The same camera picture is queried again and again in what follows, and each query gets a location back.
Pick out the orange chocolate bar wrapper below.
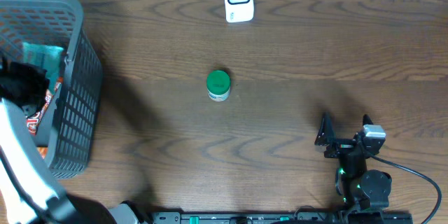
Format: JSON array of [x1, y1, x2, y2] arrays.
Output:
[[27, 77, 63, 137]]

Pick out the grey plastic basket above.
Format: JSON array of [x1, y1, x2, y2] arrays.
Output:
[[1, 0, 103, 179]]

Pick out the mint green tissue pack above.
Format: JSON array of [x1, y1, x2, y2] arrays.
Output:
[[22, 42, 64, 94]]

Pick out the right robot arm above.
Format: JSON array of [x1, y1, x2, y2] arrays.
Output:
[[314, 113, 392, 223]]

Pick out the green lid jar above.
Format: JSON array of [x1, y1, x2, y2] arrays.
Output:
[[206, 70, 231, 102]]

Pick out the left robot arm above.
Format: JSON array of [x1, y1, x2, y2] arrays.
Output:
[[1, 58, 152, 223]]

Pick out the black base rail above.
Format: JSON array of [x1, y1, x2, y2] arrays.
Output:
[[150, 211, 414, 224]]

